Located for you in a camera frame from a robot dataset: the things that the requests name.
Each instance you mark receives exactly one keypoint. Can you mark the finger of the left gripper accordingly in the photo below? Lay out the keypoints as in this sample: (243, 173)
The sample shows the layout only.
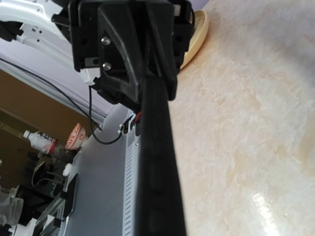
(161, 22)

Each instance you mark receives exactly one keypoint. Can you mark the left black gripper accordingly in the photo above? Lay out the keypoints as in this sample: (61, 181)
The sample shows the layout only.
(113, 35)

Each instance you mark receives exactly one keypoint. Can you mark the black phone case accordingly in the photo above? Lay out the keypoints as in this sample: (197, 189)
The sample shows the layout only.
(159, 207)

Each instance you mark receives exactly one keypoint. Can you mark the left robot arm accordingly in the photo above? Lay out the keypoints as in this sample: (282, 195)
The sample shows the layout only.
(17, 13)

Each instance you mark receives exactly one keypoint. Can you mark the beige round plate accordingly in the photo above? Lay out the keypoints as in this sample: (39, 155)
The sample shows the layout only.
(200, 32)

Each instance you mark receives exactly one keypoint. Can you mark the red patterned bowl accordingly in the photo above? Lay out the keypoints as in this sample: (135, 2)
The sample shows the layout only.
(77, 138)

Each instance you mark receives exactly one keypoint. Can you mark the plastic drink bottle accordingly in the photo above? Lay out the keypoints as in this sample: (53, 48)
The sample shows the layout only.
(41, 141)

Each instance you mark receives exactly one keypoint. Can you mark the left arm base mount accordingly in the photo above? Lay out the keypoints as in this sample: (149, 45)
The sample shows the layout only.
(133, 123)

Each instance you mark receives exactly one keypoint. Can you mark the front aluminium rail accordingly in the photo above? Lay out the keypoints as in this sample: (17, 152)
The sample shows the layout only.
(130, 183)

